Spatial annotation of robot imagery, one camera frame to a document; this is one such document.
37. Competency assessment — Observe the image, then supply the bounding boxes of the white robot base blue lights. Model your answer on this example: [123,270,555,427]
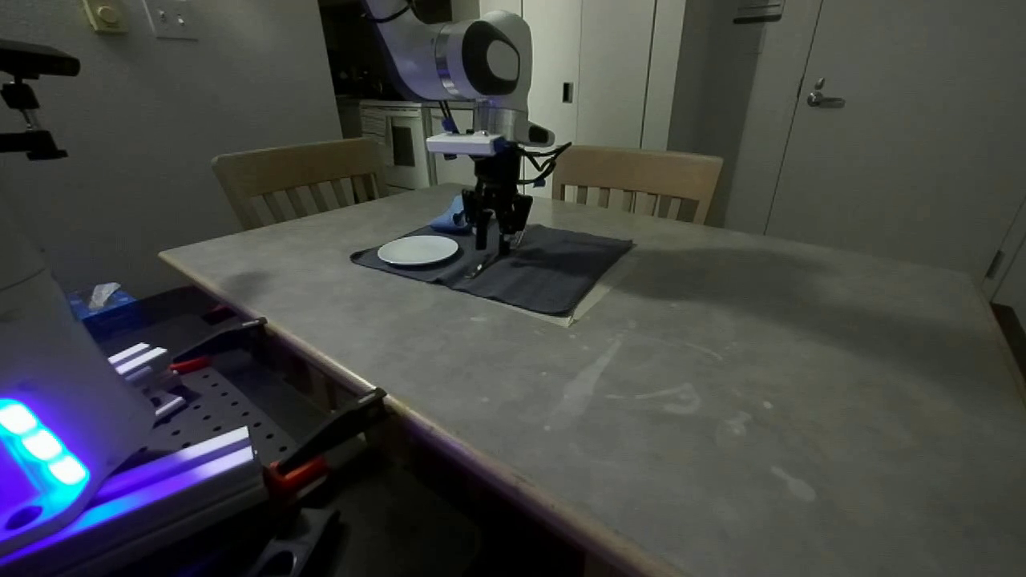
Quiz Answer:
[0,190,158,538]

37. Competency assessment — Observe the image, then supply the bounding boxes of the blue box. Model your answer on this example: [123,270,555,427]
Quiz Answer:
[64,277,141,324]

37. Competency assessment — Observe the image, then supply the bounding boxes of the white door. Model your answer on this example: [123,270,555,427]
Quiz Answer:
[748,0,1026,283]

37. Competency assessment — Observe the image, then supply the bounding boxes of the aluminium extrusion bar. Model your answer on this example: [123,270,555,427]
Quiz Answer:
[0,422,269,573]

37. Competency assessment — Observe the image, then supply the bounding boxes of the silver lever door handle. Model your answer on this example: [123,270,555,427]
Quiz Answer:
[802,75,848,111]

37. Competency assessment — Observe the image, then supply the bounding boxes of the light wooden slat-back chair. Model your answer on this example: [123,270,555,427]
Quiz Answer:
[546,139,726,226]
[207,133,390,234]

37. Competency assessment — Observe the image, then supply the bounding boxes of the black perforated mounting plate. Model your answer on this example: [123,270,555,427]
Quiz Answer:
[126,356,363,476]

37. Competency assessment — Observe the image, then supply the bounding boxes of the dark grey cloth placemat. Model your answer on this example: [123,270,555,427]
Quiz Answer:
[350,209,638,319]

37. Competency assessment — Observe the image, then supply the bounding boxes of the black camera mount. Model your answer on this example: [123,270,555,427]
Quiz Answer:
[0,35,82,167]

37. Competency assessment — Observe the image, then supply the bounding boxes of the blue folded cloth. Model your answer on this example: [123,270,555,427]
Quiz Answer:
[426,209,473,236]

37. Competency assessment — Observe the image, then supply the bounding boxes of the white drawer cabinet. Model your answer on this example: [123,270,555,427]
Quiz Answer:
[356,97,453,195]

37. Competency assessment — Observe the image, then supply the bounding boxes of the silver metal fork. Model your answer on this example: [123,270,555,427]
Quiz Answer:
[468,241,502,283]

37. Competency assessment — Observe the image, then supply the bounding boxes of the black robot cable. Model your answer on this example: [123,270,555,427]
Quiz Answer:
[515,133,577,193]

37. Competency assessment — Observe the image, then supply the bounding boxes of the black clamp orange handle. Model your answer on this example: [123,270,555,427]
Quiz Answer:
[259,384,390,501]
[163,313,269,378]

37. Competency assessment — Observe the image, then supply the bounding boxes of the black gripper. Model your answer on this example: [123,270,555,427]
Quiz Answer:
[466,150,534,257]

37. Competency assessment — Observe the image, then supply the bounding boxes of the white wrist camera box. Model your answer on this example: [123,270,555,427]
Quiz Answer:
[423,127,506,162]

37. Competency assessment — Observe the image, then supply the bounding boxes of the grey door sign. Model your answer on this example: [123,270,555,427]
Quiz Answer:
[731,0,791,24]

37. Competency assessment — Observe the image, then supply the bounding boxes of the white round plate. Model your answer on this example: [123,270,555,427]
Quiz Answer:
[375,230,466,271]

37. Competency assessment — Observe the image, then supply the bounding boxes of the silver metal bars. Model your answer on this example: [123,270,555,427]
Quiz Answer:
[102,337,179,386]

